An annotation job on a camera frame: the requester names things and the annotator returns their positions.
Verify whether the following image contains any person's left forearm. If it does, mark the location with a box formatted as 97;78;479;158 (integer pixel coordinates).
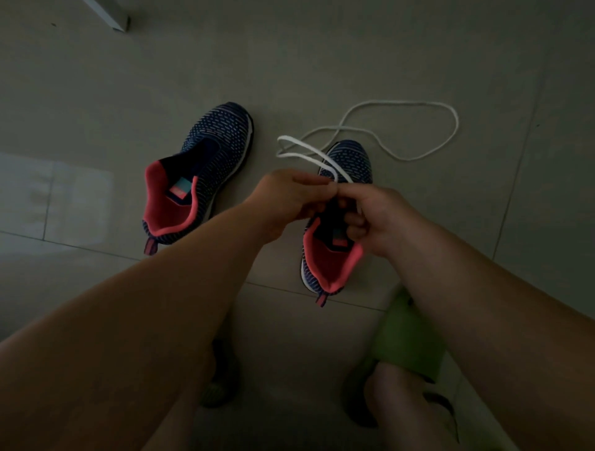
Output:
0;204;280;451

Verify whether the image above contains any person's right hand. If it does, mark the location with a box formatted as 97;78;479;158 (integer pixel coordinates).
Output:
337;183;428;259

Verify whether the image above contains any hanging drawstring cord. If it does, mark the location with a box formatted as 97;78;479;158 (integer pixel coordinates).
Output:
423;392;461;445

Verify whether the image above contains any blue knit sneaker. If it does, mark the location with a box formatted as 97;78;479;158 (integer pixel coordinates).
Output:
141;102;255;256
299;139;374;309

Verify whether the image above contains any person's left hand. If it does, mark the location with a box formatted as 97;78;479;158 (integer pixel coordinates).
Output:
244;168;339;245

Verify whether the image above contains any white metal shoe rack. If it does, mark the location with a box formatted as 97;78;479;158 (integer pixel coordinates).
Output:
82;0;131;33

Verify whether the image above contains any person's right forearm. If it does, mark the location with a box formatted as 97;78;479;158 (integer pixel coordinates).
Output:
390;222;595;451

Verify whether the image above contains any person's left leg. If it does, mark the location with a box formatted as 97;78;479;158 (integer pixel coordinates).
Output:
144;352;219;451

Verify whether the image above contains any green foam slipper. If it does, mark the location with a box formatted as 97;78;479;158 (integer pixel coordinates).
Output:
343;287;448;429
200;339;242;409

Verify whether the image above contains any person's leg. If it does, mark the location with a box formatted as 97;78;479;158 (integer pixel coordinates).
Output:
364;362;461;451
144;352;219;451

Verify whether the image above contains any person's right leg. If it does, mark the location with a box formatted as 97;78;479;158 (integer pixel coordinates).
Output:
364;362;461;451

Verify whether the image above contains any white shoelace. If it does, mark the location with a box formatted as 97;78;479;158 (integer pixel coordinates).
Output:
276;100;460;186

